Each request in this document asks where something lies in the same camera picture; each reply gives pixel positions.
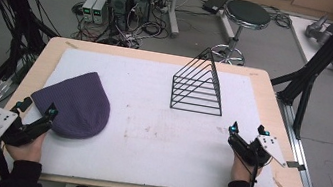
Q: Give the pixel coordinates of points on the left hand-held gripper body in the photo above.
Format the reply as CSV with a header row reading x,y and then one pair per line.
x,y
1,121

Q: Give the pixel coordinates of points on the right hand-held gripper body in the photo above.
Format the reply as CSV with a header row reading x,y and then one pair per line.
x,y
256,151

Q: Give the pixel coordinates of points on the purple knit beanie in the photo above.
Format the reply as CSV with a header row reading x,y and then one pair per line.
x,y
78,106

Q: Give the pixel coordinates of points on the person's right hand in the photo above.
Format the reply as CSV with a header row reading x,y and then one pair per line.
x,y
241,171

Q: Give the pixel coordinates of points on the person's left hand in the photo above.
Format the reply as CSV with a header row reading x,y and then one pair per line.
x,y
27,150

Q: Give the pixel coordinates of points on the black flat tag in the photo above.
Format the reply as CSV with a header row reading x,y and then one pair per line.
x,y
295,165

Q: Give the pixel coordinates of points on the white foam mat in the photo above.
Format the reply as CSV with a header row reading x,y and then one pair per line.
x,y
160,139

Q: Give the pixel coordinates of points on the white board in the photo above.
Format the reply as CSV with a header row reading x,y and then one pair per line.
x,y
301,37

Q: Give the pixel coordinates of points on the white power supply unit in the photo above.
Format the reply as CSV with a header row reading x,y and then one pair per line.
x,y
88,8
99,11

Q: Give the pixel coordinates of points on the black round stool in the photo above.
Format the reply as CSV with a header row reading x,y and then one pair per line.
x,y
247,13

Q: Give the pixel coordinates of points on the black computer tower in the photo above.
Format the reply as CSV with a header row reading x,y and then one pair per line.
x,y
119,1
142,0

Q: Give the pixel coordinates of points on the black power adapter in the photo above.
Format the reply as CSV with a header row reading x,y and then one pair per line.
x,y
215,3

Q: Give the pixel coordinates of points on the grey desk leg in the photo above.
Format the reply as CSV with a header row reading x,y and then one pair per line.
x,y
175,3

